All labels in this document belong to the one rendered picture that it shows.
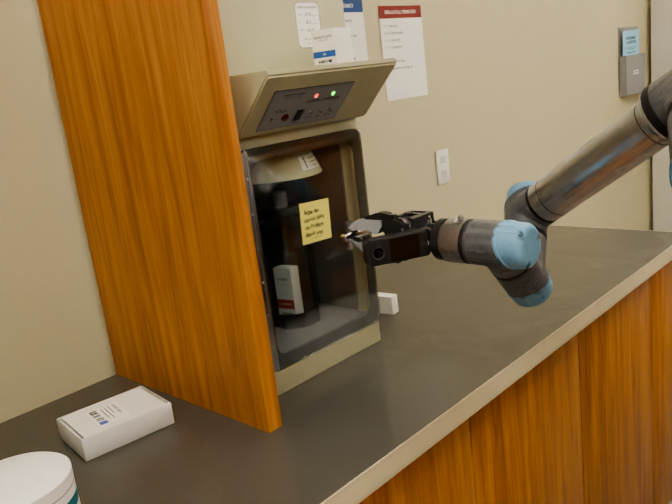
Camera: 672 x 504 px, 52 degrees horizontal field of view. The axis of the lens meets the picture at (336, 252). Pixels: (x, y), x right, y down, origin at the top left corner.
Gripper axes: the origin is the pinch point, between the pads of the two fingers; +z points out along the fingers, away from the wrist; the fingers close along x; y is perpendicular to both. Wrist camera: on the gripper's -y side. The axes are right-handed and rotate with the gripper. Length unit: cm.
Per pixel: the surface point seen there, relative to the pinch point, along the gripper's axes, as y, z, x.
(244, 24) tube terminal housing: -14.1, 5.4, 39.0
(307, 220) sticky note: -7.1, 4.0, 4.3
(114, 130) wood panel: -29.2, 26.6, 24.5
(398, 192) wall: 75, 49, -8
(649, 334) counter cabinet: 90, -22, -49
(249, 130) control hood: -19.5, 1.6, 22.2
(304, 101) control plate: -9.7, -1.8, 25.6
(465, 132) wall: 116, 49, 5
